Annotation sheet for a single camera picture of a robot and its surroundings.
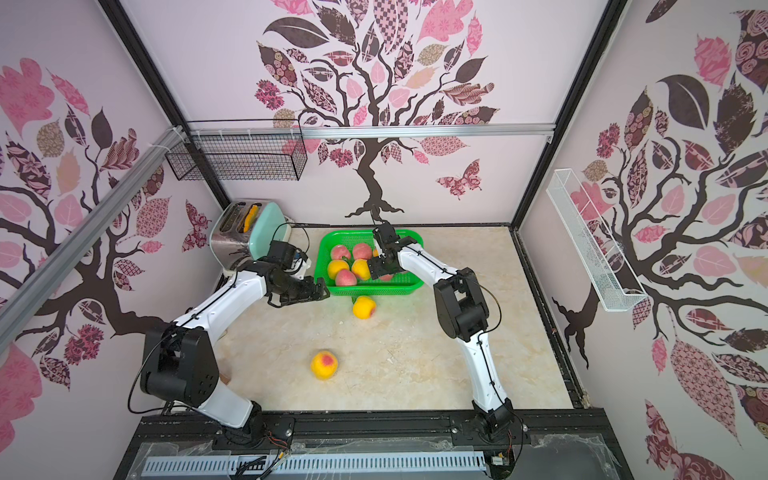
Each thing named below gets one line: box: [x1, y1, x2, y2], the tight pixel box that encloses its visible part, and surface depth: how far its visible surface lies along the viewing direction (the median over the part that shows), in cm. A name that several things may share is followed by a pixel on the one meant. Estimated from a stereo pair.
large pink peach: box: [353, 242, 373, 260], surface depth 107 cm
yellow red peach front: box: [310, 350, 339, 381], surface depth 81 cm
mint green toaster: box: [209, 199, 293, 270], surface depth 102 cm
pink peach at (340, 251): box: [332, 245, 350, 261], surface depth 106 cm
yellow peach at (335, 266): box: [328, 259, 349, 279], surface depth 103 cm
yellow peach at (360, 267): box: [352, 258, 371, 280], surface depth 101 cm
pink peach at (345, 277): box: [335, 269, 357, 287], surface depth 97 cm
